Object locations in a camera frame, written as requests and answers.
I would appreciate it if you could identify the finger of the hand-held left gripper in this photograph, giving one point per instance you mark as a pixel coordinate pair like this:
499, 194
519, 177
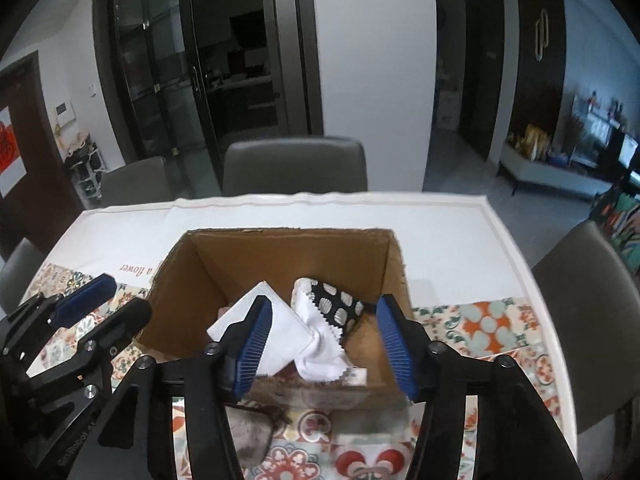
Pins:
82, 297
117, 325

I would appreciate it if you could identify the dark framed glass sliding door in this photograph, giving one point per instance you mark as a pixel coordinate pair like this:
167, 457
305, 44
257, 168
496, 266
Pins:
165, 60

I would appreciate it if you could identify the beige cloth with dark cuff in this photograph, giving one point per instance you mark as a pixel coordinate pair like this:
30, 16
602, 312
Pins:
250, 435

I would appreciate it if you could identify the grey dining chair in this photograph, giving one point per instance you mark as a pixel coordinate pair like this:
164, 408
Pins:
20, 275
295, 165
132, 182
585, 320

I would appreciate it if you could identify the white shoe rack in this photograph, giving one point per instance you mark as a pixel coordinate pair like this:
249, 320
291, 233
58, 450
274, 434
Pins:
85, 170

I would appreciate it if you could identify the dark media cabinet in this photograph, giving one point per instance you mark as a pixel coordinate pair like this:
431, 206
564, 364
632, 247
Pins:
607, 135

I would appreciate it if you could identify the brown cardboard box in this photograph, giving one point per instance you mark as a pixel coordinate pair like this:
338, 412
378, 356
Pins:
300, 255

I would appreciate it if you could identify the white low bench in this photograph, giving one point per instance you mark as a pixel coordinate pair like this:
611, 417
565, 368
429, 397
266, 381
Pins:
550, 175

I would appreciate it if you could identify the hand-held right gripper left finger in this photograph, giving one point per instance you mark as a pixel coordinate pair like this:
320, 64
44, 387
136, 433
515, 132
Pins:
252, 345

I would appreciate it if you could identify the pink cartoon tissue pack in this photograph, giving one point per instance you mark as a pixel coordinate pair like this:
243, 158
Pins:
285, 320

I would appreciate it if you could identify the gold decor items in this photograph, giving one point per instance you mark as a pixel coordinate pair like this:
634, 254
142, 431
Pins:
530, 142

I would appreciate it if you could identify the white pouch with black pattern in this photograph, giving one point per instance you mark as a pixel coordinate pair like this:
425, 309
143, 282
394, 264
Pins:
320, 350

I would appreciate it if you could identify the colourful clothing pile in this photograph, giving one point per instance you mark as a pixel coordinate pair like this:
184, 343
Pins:
620, 225

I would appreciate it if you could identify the white wall intercom panel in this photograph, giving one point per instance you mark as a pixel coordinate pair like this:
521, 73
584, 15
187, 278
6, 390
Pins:
64, 113

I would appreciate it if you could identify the brown wooden door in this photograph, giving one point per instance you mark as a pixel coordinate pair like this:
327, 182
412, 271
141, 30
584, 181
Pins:
37, 135

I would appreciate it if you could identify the dark wooden door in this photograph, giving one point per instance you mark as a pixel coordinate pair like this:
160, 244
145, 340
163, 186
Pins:
484, 70

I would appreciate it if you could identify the white floral tile tablecloth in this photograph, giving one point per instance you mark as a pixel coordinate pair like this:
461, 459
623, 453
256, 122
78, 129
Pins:
450, 240

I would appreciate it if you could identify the red and white door poster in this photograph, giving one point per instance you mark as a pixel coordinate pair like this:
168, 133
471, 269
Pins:
10, 152

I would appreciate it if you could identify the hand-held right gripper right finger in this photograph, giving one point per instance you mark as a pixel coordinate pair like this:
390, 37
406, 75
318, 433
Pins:
395, 345

